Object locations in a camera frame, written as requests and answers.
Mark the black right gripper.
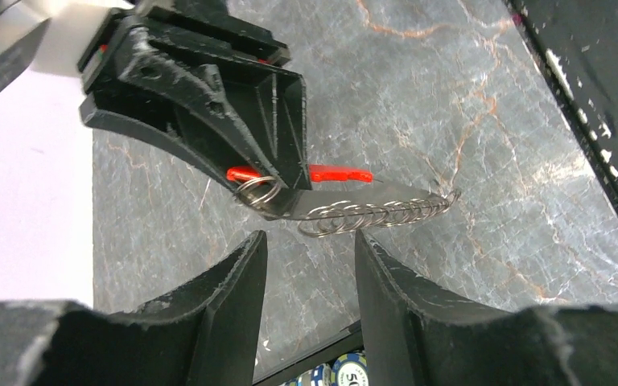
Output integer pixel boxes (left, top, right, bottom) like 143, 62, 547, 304
76, 1, 311, 192

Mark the large silver key ring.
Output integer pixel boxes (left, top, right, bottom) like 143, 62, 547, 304
235, 175, 283, 209

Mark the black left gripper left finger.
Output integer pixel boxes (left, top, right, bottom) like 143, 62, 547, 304
0, 231, 268, 385

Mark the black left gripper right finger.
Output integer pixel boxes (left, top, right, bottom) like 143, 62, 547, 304
355, 232, 618, 385

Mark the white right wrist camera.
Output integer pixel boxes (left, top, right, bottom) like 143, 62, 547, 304
0, 1, 134, 92

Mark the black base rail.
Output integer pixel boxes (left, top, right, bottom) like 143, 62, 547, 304
506, 1, 618, 215

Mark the metal keyring tool red handle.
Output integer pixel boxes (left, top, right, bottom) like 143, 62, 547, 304
229, 164, 461, 238

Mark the black poker chip case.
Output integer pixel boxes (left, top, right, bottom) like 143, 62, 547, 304
253, 320, 364, 386

